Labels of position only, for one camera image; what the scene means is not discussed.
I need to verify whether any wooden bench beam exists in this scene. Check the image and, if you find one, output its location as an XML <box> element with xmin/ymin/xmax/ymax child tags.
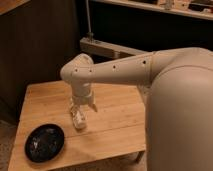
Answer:
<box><xmin>80</xmin><ymin>37</ymin><xmax>143</xmax><ymax>59</ymax></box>

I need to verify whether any small clear plastic bottle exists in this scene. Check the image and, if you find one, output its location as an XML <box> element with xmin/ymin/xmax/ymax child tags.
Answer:
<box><xmin>73</xmin><ymin>111</ymin><xmax>86</xmax><ymax>129</ymax></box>

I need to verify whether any dark wooden cabinet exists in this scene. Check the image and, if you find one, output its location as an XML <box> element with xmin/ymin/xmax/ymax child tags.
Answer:
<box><xmin>0</xmin><ymin>0</ymin><xmax>79</xmax><ymax>124</ymax></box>

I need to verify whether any black ceramic bowl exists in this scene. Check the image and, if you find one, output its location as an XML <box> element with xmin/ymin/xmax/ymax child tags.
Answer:
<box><xmin>24</xmin><ymin>124</ymin><xmax>65</xmax><ymax>163</ymax></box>

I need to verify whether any wooden shelf with items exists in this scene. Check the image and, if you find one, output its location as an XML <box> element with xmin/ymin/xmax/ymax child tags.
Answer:
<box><xmin>93</xmin><ymin>0</ymin><xmax>213</xmax><ymax>21</ymax></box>

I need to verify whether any light wooden table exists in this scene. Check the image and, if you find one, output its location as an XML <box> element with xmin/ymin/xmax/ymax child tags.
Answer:
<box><xmin>8</xmin><ymin>81</ymin><xmax>146</xmax><ymax>171</ymax></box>

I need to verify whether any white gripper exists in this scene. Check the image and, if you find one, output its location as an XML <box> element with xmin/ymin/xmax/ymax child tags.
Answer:
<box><xmin>70</xmin><ymin>92</ymin><xmax>98</xmax><ymax>117</ymax></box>

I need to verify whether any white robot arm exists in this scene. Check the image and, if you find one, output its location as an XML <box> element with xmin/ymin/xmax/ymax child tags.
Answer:
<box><xmin>60</xmin><ymin>47</ymin><xmax>213</xmax><ymax>171</ymax></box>

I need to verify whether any metal vertical pole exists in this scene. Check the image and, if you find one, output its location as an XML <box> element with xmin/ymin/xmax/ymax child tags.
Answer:
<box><xmin>85</xmin><ymin>0</ymin><xmax>93</xmax><ymax>42</ymax></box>

